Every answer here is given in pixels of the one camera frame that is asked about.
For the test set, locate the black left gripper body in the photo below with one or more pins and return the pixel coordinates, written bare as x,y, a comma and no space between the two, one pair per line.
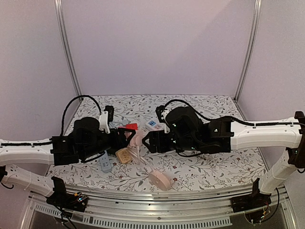
116,143

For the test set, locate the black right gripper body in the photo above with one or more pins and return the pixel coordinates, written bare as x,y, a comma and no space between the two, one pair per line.
154,141

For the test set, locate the red cube adapter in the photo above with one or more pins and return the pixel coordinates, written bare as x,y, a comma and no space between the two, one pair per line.
132,126

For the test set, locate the pink cube adapter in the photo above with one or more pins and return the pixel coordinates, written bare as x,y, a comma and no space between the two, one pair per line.
136,140

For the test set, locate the beige cube adapter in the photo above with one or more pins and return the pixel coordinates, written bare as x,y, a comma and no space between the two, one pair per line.
123,156

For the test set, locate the grey blue power strip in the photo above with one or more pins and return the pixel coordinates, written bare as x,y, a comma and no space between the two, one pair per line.
105,163

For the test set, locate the round pink socket base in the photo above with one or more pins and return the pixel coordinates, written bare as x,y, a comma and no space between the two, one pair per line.
160,180

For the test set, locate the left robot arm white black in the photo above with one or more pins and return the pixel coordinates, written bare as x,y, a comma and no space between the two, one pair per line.
89,138

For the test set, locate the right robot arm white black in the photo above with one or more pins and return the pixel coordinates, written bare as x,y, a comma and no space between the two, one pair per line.
187,129

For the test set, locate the floral patterned table mat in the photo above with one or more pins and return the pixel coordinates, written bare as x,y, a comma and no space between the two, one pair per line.
186,173

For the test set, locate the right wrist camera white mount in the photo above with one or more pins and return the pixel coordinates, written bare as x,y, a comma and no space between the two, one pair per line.
162,112

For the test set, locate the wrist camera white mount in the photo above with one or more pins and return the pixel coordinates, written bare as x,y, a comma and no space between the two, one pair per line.
162,112
105,118

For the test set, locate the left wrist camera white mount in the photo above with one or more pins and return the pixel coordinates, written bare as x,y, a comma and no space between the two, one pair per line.
105,118

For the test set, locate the aluminium front rail base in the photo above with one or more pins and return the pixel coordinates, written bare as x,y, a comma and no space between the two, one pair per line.
205,209

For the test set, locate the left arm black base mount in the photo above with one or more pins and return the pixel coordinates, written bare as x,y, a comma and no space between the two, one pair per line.
76,202

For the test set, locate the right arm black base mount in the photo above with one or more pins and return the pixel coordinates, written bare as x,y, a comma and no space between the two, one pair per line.
249,201

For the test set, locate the left aluminium frame post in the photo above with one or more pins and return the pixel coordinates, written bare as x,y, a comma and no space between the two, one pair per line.
66,46

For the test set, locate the aluminium frame post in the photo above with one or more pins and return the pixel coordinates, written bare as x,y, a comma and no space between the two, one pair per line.
249,50
66,46

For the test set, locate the right aluminium frame post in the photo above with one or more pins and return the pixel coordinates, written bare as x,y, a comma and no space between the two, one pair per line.
249,50

